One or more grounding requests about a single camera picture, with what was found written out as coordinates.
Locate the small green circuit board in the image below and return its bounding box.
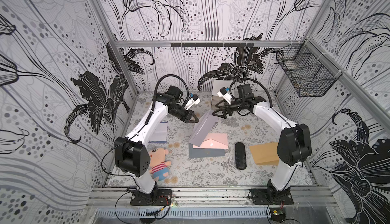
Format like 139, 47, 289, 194
269, 208, 286, 223

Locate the black wall bar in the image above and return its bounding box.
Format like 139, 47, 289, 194
170, 42, 255, 47

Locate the tan kraft envelope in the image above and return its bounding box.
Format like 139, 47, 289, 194
249, 142, 279, 166

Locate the black wire basket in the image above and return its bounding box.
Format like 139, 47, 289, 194
276, 43, 342, 97

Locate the black remote control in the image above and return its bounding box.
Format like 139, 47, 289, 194
235, 142, 247, 170

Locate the white slotted cable duct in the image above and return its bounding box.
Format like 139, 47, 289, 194
95, 207, 270, 219

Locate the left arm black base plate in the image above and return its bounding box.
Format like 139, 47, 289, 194
130, 188, 173, 206

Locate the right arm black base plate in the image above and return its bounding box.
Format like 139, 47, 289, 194
248, 180, 294, 205

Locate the dark grey envelope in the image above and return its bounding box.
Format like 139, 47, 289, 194
188, 143, 225, 159

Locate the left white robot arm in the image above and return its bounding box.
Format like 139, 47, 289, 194
113, 74, 200, 195

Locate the pig plush toy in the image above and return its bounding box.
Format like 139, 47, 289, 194
148, 148, 172, 181

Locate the white mini drawer box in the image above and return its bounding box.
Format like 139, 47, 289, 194
211, 79, 233, 109

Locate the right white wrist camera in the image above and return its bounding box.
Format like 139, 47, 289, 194
217, 87, 232, 105

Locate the pink envelope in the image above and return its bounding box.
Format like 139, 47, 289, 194
193, 133, 229, 150

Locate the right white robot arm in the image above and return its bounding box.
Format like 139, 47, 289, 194
212, 78, 312, 200

